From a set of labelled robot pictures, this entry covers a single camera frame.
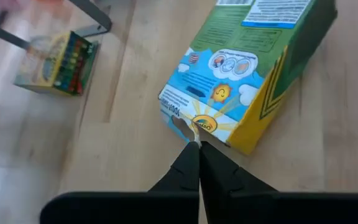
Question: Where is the large green crayon box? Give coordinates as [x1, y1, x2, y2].
[158, 0, 338, 156]

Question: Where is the small crayon box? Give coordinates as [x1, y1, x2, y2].
[13, 30, 101, 96]

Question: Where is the grey perforated metal shelf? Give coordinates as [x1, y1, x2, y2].
[0, 0, 114, 52]

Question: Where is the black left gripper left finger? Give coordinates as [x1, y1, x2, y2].
[149, 141, 201, 192]

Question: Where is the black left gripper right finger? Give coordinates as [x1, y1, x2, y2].
[200, 141, 278, 224]

